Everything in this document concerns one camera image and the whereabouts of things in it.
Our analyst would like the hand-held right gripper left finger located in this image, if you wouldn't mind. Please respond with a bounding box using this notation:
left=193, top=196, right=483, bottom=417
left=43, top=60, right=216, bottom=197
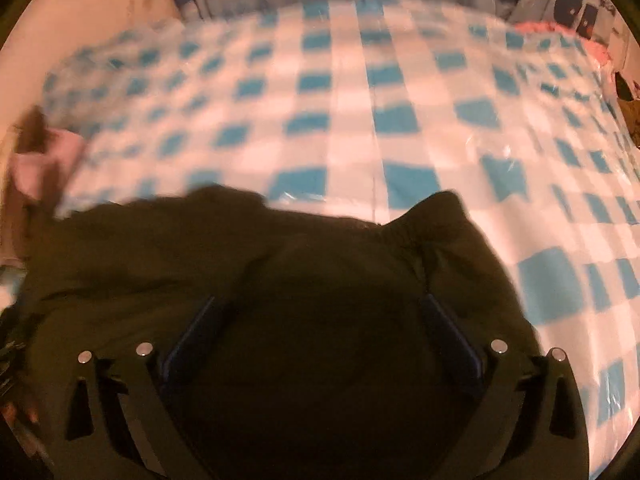
left=52, top=294, right=221, bottom=480

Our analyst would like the olive green large garment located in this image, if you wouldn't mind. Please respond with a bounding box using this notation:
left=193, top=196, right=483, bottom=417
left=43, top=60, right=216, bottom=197
left=15, top=185, right=543, bottom=480

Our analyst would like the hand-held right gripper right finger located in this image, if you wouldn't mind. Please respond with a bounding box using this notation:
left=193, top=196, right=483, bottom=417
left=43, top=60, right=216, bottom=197
left=421, top=292, right=588, bottom=480

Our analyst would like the blue white checkered bed sheet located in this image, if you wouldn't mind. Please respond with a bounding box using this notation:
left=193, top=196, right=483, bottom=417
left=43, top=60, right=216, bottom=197
left=42, top=0, right=640, bottom=461

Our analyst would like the pink knitted cloth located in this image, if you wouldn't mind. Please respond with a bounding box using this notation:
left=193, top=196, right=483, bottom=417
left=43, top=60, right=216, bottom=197
left=515, top=19, right=615, bottom=63

